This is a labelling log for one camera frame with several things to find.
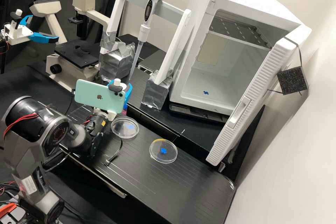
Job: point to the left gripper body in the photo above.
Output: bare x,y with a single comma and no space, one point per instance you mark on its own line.
18,33

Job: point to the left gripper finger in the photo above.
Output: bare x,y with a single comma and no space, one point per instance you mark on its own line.
25,19
44,38

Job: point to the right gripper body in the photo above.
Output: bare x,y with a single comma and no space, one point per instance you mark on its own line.
106,115

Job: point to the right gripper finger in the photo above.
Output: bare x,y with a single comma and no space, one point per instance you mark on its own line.
129,90

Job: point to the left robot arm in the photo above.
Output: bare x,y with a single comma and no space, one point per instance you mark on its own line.
2,40

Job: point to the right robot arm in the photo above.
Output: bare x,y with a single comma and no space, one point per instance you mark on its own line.
29,140

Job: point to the petri dish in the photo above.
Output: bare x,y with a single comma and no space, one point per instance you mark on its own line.
125,127

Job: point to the cream microscope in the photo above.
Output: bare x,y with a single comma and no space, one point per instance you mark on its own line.
65,64

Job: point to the black platform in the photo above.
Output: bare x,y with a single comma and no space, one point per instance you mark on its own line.
191,132
153,60
162,182

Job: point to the petri dish lid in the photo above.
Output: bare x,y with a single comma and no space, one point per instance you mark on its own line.
163,151

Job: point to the pipette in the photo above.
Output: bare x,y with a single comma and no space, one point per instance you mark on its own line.
147,11

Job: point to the white pipette stand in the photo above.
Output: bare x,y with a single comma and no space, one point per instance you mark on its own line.
168,10

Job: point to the incubator door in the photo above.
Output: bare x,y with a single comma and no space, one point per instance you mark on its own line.
252,98

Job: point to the white incubator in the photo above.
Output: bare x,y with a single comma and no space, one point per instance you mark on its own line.
236,1

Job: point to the right wrist camera phone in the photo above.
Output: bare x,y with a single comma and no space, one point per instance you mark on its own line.
94,95

